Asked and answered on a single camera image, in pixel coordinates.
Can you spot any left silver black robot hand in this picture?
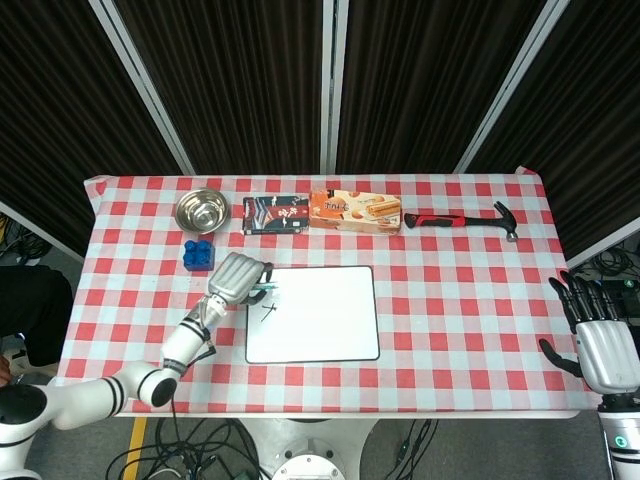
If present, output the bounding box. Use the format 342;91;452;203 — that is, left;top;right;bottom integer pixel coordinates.
206;252;275;307

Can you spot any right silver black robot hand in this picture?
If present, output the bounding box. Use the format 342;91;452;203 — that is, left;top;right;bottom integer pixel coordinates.
538;270;640;395

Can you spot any red white checkered tablecloth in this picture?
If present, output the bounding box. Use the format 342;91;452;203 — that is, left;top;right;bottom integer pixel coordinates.
51;166;586;420

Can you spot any blue toy building block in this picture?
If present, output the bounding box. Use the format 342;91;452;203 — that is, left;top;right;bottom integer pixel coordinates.
183;239;217;274

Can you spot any black power strip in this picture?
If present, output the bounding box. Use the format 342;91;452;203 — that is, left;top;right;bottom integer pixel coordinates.
599;277;640;316

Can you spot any dark snack box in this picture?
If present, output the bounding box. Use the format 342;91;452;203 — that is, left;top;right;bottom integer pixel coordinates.
242;195;310;236

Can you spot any stainless steel bowl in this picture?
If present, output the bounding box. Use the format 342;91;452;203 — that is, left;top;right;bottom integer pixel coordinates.
174;187;231;235

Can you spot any orange egg roll box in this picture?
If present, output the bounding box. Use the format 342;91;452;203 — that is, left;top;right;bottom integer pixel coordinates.
308;188;404;235

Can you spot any red black claw hammer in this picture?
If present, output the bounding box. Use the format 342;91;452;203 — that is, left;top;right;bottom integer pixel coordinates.
403;201;519;244

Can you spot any black corrugated partition panel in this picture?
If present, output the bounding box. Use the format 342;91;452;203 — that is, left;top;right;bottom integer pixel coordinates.
335;0;549;175
112;0;326;176

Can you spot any yellow floor tape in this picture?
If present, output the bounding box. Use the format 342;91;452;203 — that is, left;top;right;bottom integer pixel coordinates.
121;417;150;480

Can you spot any white whiteboard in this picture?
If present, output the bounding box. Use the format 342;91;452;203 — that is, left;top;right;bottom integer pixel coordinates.
244;265;381;365

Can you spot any black cable bundle on floor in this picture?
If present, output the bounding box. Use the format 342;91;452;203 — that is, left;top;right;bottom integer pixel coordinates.
107;418;264;480

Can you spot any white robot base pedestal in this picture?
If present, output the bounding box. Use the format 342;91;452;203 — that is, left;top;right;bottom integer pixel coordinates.
237;417;384;480

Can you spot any grey partition frame post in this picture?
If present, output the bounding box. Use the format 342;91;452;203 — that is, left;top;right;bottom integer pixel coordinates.
455;0;572;174
319;0;350;175
88;0;195;176

